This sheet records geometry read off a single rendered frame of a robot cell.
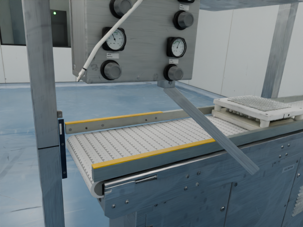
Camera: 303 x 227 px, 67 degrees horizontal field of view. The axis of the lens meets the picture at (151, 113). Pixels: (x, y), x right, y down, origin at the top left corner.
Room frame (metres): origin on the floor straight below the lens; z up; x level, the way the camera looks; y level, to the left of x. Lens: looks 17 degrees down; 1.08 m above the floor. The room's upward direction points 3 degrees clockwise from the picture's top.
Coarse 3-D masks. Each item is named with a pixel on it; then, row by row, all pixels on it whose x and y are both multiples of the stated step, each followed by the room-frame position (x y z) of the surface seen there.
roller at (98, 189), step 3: (105, 180) 0.43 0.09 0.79; (99, 183) 0.42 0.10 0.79; (102, 183) 0.42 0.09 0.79; (96, 186) 0.42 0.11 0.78; (99, 186) 0.42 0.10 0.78; (102, 186) 0.42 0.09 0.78; (96, 189) 0.41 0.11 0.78; (99, 189) 0.42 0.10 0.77; (102, 189) 0.42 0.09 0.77; (96, 192) 0.41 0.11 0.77; (99, 192) 0.42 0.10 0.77; (102, 192) 0.42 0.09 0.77; (99, 195) 0.42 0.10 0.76
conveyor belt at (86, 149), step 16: (128, 128) 0.72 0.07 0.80; (144, 128) 0.73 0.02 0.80; (160, 128) 0.74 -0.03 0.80; (176, 128) 0.75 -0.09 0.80; (192, 128) 0.76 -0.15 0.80; (224, 128) 0.78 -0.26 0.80; (240, 128) 0.79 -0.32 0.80; (80, 144) 0.58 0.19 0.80; (96, 144) 0.59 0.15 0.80; (112, 144) 0.59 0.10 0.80; (128, 144) 0.60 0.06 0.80; (144, 144) 0.60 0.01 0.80; (160, 144) 0.61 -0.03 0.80; (176, 144) 0.62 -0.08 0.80; (80, 160) 0.51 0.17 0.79; (96, 160) 0.50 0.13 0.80
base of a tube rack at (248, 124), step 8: (216, 112) 0.91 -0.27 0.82; (224, 112) 0.90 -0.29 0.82; (232, 112) 0.90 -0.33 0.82; (232, 120) 0.84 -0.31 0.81; (240, 120) 0.81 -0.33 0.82; (248, 120) 0.81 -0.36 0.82; (288, 120) 0.84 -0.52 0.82; (296, 120) 0.84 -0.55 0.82; (248, 128) 0.77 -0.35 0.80; (256, 128) 0.75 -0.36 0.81
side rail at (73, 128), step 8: (288, 96) 1.25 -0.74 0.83; (296, 96) 1.28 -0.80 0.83; (168, 112) 0.82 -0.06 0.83; (176, 112) 0.84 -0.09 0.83; (184, 112) 0.86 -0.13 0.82; (208, 112) 0.93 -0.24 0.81; (104, 120) 0.69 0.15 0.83; (112, 120) 0.71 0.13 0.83; (120, 120) 0.72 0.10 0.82; (128, 120) 0.74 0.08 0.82; (136, 120) 0.75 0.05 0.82; (144, 120) 0.77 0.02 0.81; (152, 120) 0.79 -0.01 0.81; (160, 120) 0.80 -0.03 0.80; (72, 128) 0.64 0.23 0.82; (80, 128) 0.65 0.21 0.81; (88, 128) 0.67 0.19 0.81; (96, 128) 0.68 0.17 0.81; (104, 128) 0.69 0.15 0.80
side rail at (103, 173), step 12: (300, 120) 0.81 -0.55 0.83; (252, 132) 0.66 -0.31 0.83; (264, 132) 0.69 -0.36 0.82; (276, 132) 0.72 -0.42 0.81; (204, 144) 0.55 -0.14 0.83; (216, 144) 0.58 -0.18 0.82; (240, 144) 0.63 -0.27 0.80; (156, 156) 0.48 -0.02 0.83; (168, 156) 0.49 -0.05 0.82; (180, 156) 0.51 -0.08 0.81; (192, 156) 0.53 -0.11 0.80; (96, 168) 0.40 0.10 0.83; (108, 168) 0.42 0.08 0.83; (120, 168) 0.43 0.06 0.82; (132, 168) 0.44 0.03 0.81; (144, 168) 0.46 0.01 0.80; (96, 180) 0.40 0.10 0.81
